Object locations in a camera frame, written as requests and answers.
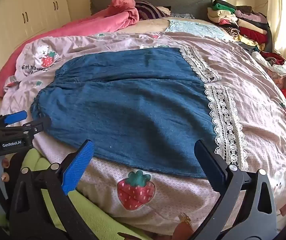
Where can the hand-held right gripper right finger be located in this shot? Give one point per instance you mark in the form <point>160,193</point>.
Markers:
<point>209,166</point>

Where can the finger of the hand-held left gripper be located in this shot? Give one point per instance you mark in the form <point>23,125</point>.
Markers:
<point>15,118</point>
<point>39,126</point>

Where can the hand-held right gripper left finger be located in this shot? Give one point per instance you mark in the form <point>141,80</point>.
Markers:
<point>79,166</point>

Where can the blue denim pants lace trim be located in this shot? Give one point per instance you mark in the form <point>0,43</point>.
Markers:
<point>133,105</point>

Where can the person's left hand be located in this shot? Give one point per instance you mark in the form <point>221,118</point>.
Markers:
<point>6,170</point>

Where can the lime green fleece garment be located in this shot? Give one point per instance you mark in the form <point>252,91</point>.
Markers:
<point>100,220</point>

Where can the pink strawberry printed blanket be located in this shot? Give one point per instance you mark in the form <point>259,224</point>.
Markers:
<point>252,80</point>

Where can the white wardrobe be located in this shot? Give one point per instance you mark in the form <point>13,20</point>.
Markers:
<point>20,12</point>

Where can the plain pink quilt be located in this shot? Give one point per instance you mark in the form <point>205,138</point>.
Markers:
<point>95,22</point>

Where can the white bag with red clothes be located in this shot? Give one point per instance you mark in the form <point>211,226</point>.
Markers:
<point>275,63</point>

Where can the light blue lace cloth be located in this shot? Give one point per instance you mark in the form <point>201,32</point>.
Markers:
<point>192,28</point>

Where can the stack of folded clothes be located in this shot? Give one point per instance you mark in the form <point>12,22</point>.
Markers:
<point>247,27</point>

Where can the grey ruffled pillow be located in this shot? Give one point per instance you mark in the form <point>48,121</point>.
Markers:
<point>181,15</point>

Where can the purple striped cloth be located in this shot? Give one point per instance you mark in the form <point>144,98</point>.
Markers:
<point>148,10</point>

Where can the grey upholstered bed headboard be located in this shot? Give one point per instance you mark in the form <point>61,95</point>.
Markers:
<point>182,0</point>

